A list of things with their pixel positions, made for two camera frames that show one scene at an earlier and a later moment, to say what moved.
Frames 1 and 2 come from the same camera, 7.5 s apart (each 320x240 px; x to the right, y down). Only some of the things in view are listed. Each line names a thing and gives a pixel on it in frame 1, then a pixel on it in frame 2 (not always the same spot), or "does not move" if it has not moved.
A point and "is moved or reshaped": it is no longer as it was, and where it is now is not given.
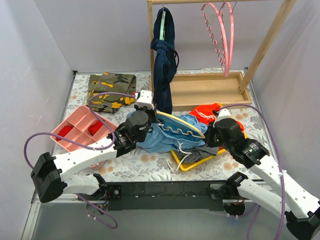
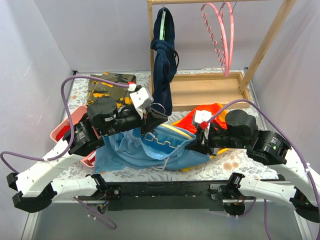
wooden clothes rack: (205, 90) does not move
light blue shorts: (169, 134) is moved or reshaped
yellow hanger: (182, 131) → (149, 136)
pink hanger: (226, 73) does not move
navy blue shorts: (166, 57) does not move
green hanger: (162, 25) does not move
